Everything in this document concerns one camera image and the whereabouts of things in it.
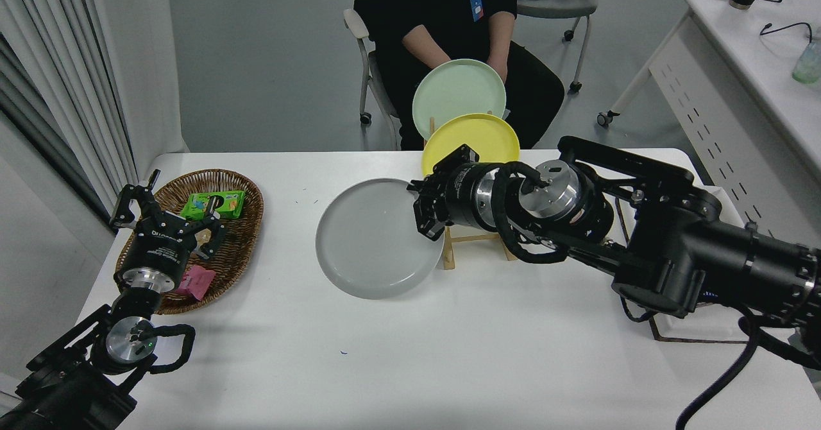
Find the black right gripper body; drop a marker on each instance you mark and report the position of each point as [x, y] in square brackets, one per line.
[465, 192]

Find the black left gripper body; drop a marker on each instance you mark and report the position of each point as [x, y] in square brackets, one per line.
[157, 253]

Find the grey plate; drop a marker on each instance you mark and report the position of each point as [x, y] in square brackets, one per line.
[372, 240]

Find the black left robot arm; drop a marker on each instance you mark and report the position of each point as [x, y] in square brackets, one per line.
[64, 391]

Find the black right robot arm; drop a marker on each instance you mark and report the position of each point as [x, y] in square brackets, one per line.
[673, 250]

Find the yellow plate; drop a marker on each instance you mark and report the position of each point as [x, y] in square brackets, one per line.
[474, 138]

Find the wooden plate rack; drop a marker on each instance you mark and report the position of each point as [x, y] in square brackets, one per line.
[449, 253]

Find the pale green plate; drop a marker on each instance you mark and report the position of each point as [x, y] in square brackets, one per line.
[457, 93]

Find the person's right hand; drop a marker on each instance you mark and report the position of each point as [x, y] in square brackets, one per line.
[440, 60]

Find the person's left hand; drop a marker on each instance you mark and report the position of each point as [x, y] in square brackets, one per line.
[499, 64]

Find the green snack box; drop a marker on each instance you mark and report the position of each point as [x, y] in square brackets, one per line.
[224, 204]

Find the brown wicker basket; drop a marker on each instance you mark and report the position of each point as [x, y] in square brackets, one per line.
[240, 250]

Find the pink snack packet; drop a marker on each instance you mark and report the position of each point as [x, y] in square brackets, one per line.
[195, 282]

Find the person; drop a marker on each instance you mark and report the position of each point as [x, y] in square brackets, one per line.
[410, 0]

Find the white armrest chair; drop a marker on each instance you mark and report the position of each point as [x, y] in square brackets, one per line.
[356, 24]

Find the white curtain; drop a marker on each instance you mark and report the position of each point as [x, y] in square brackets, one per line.
[51, 64]

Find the grey office chair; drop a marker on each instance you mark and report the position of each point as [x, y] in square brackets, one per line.
[558, 5]

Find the white tray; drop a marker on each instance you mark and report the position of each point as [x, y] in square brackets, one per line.
[728, 202]

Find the white perforated desk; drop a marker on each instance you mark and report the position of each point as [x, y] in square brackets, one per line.
[757, 64]

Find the clear green bottle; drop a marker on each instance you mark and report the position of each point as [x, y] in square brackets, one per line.
[808, 64]

